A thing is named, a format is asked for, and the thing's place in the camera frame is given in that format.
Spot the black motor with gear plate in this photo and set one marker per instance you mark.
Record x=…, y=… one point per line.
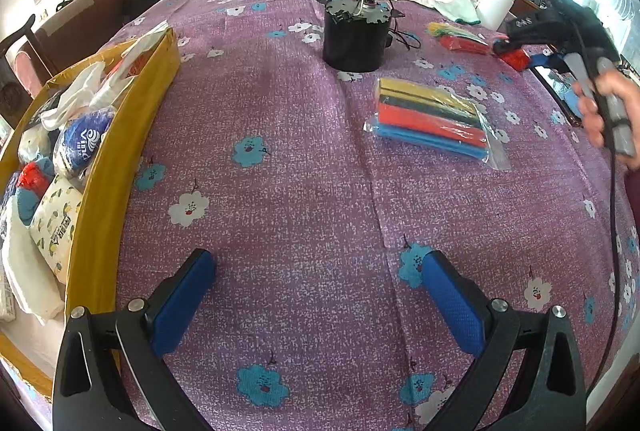
x=355, y=36

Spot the small red object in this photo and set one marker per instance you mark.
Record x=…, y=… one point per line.
x=516, y=61

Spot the white plastic jar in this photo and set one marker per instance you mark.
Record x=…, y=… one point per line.
x=492, y=3

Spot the yellow cardboard box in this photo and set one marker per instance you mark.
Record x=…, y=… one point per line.
x=130, y=151

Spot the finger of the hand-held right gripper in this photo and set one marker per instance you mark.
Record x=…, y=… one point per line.
x=507, y=43
x=546, y=61

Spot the blue white tissue packet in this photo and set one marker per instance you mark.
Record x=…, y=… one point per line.
x=82, y=141

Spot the pale tissue packet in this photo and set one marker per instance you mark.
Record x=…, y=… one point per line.
x=35, y=146

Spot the white work glove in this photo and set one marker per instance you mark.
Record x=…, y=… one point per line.
x=450, y=3

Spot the blue knit sock red wrap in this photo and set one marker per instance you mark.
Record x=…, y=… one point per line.
x=32, y=181

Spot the white towel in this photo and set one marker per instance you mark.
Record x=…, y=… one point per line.
x=27, y=271

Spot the brown wooden chair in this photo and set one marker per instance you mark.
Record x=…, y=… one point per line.
x=60, y=26

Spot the small bag of coloured strips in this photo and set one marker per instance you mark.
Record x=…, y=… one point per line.
x=460, y=38

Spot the purple floral tablecloth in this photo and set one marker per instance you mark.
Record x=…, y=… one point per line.
x=300, y=191

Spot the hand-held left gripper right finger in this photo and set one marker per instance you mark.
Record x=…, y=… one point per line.
x=452, y=301

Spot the lemon print tissue packet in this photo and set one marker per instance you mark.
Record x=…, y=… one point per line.
x=57, y=221

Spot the person's right hand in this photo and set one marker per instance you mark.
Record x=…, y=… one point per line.
x=620, y=83

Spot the bag of coloured tubes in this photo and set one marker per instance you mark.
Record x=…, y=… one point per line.
x=430, y=121

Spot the plastic bag with red print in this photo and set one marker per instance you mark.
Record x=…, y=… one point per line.
x=130, y=61

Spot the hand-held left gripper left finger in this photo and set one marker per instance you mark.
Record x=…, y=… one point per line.
x=180, y=306

